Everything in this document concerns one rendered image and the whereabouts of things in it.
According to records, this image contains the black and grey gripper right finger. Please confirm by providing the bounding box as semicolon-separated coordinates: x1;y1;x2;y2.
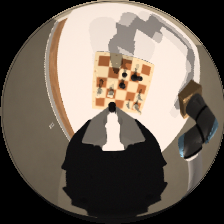
114;106;167;167

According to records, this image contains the brown and tan chessboard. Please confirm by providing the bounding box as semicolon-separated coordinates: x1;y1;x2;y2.
92;52;155;113

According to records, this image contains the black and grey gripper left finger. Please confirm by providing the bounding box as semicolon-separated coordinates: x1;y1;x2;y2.
61;106;110;171

